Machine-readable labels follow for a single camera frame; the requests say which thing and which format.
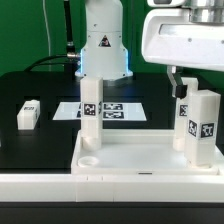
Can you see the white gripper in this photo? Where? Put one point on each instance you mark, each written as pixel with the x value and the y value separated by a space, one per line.
pixel 169 38

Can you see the white desk top tray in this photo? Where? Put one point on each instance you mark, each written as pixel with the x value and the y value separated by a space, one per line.
pixel 138 152

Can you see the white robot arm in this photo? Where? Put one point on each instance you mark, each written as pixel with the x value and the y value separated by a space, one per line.
pixel 104 54

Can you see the white fiducial marker plate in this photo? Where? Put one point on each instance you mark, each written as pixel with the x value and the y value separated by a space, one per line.
pixel 111 111

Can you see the white L-shaped obstacle fence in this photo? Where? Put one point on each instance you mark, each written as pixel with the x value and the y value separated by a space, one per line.
pixel 111 188

